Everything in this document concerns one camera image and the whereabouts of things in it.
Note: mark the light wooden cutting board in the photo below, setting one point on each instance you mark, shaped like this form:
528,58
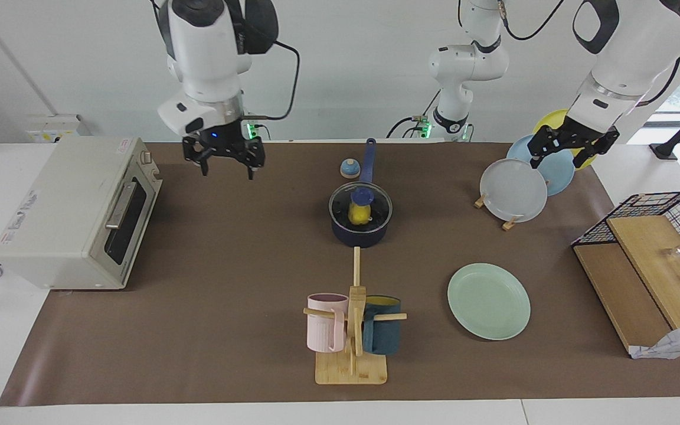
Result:
653,260

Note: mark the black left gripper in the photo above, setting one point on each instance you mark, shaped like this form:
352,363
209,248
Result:
576,136

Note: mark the grey plate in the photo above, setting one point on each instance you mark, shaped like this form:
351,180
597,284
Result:
514,192

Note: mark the pink mug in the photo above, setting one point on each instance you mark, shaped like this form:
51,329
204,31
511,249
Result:
322,330

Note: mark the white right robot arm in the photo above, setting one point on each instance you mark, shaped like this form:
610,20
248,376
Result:
207,53

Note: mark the green plate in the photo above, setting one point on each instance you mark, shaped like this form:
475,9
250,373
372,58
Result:
487,301

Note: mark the light blue plate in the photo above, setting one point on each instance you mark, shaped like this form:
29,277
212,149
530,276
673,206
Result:
558,174

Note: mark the yellow plate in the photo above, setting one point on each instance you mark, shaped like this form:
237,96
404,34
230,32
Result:
552,124

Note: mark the brown table mat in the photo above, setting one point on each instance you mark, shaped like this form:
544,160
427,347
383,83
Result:
245,236

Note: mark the cream toaster oven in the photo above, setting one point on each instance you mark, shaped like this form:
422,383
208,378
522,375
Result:
62,218

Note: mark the white wall outlet box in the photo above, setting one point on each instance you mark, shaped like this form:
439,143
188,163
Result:
56,127

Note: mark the dark teal mug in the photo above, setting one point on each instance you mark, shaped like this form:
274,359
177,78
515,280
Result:
384,336

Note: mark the brown wooden board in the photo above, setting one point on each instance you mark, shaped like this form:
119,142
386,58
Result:
623,295

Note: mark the wooden plate rack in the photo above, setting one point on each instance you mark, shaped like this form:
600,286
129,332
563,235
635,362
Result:
510,225

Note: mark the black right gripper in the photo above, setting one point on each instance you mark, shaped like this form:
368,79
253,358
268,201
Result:
225,144

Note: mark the glass lid with blue knob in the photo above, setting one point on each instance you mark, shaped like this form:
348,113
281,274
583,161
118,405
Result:
362,195

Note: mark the wooden mug rack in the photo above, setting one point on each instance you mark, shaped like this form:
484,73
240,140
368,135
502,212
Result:
352,369

